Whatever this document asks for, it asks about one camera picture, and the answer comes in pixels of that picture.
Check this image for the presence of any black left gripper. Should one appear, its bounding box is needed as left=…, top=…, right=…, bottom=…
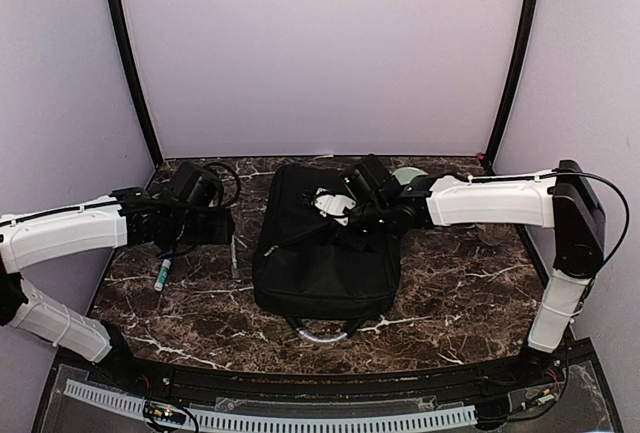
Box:
left=169, top=208, right=235, bottom=245

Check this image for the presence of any green white marker pen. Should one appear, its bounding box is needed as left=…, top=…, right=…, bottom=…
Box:
left=154, top=251, right=174, bottom=292

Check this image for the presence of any clear silver pen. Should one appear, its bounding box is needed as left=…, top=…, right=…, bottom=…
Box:
left=230, top=239, right=240, bottom=280

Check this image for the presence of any black student bag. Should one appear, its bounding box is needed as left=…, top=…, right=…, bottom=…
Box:
left=252, top=164, right=401, bottom=345

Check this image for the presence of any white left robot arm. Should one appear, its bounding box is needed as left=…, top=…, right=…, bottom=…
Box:
left=1, top=188, right=235, bottom=389

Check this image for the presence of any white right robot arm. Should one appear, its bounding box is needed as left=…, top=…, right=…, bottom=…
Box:
left=313, top=155, right=617, bottom=387

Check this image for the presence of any pale green ceramic bowl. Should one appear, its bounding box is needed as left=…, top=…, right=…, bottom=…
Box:
left=392, top=167, right=427, bottom=185

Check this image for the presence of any beige ceramic mug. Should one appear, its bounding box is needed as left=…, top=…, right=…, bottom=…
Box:
left=476, top=224, right=510, bottom=247

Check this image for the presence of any small circuit board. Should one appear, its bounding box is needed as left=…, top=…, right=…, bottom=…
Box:
left=143, top=401, right=188, bottom=426

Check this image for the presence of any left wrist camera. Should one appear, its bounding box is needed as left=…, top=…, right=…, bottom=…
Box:
left=168, top=162, right=224, bottom=207

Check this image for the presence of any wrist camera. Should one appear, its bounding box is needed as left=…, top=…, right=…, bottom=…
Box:
left=301, top=188, right=356, bottom=227
left=168, top=162, right=224, bottom=207

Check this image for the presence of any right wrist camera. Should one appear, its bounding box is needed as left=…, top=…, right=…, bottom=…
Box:
left=301, top=188, right=356, bottom=227

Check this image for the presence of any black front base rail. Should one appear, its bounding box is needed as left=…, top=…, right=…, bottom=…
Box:
left=47, top=353, right=554, bottom=406

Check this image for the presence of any white slotted cable duct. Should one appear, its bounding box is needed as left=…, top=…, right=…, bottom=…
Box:
left=63, top=380, right=477, bottom=432

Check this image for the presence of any left black corner post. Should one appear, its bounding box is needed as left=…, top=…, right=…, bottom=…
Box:
left=107, top=0, right=164, bottom=168

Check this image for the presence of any black corner post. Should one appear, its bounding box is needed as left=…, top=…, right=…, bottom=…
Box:
left=483, top=0, right=537, bottom=168
left=107, top=0, right=164, bottom=168

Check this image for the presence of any right black corner post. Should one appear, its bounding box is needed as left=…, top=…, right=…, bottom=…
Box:
left=483, top=0, right=537, bottom=168

